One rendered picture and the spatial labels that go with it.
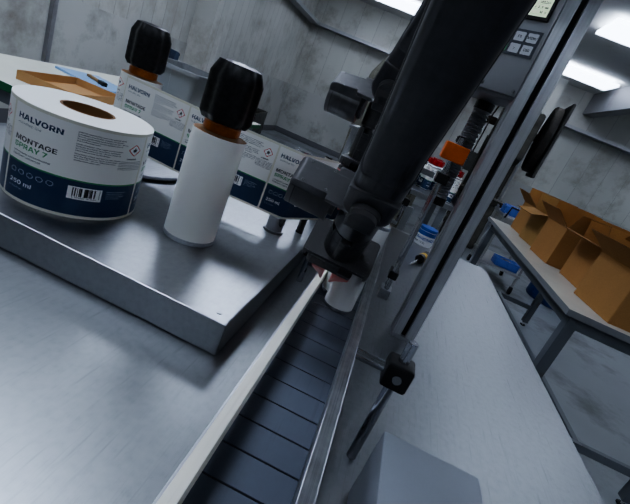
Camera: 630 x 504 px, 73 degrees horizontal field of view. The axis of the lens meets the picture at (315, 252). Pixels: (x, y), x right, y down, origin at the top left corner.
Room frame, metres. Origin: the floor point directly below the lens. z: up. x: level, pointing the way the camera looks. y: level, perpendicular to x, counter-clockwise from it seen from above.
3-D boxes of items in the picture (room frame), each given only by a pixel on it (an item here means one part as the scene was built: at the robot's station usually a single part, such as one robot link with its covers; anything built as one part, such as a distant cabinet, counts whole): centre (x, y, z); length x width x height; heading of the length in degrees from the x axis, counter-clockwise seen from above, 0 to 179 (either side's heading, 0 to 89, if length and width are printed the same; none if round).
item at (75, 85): (1.76, 1.19, 0.82); 0.34 x 0.24 x 0.04; 0
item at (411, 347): (0.41, -0.11, 0.91); 0.07 x 0.03 x 0.17; 84
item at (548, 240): (2.82, -1.48, 0.97); 0.45 x 0.44 x 0.37; 87
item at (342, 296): (0.67, -0.07, 0.98); 0.05 x 0.05 x 0.20
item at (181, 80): (2.68, 1.13, 0.91); 0.60 x 0.40 x 0.22; 177
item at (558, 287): (2.83, -1.60, 0.39); 2.20 x 0.80 x 0.78; 174
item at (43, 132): (0.66, 0.42, 0.95); 0.20 x 0.20 x 0.14
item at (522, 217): (3.71, -1.61, 0.97); 0.45 x 0.40 x 0.37; 86
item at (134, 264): (0.91, 0.36, 0.86); 0.80 x 0.67 x 0.05; 174
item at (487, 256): (5.06, -2.01, 0.45); 0.95 x 0.55 x 0.89; 165
